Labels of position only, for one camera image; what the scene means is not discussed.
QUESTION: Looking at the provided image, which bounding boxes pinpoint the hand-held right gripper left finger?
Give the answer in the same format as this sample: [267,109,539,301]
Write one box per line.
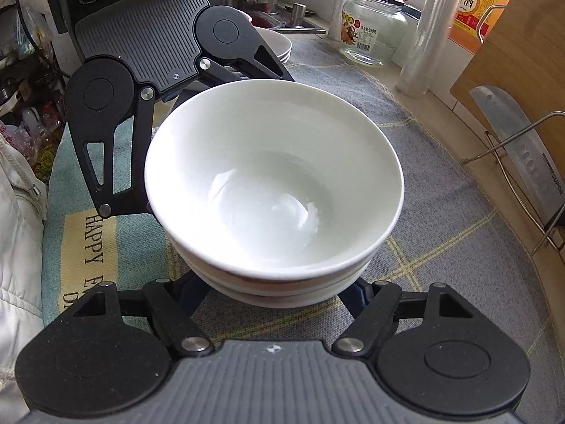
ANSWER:
[66,271,215,358]

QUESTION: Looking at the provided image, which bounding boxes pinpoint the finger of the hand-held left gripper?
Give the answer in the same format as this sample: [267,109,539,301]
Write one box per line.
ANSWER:
[198,31,296,84]
[73,86,156,219]

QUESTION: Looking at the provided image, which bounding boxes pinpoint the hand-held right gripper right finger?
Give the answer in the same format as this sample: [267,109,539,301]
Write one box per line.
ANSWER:
[332,276,482,358]

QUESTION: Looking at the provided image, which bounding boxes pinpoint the white pink-floral bowl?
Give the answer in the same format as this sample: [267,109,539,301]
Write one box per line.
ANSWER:
[145,79,405,280]
[207,269,360,310]
[174,241,374,294]

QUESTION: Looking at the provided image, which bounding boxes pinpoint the small steel cup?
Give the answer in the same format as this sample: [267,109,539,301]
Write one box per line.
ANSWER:
[285,2,315,27]

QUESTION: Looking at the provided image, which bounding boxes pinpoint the pile of small bottles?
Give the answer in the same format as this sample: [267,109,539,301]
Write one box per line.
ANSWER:
[0,93,67,177]

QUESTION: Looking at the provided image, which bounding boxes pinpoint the clear glass jar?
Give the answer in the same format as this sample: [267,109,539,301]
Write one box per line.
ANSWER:
[340,0,409,67]

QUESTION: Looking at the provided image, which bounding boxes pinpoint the checked printed table cloth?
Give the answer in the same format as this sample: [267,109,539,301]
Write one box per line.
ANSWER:
[42,37,557,363]

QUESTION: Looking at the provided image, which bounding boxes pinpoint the person's white jacket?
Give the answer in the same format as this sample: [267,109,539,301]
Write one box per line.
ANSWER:
[0,139,50,424]

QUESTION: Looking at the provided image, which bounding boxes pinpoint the stack of clear plastic cups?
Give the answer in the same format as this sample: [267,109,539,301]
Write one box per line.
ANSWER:
[399,0,455,97]

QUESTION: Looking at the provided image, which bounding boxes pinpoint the orange cooking wine bottle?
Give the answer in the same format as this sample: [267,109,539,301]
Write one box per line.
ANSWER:
[449,0,517,56]

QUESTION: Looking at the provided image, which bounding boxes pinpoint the bamboo cutting board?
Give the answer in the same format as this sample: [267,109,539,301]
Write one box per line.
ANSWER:
[449,0,565,155]

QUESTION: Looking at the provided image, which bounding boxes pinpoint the metal wire rack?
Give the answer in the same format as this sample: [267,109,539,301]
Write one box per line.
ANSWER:
[459,112,565,257]

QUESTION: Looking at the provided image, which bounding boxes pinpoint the black-handled kitchen knife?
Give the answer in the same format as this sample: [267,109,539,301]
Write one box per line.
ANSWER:
[469,86,565,230]

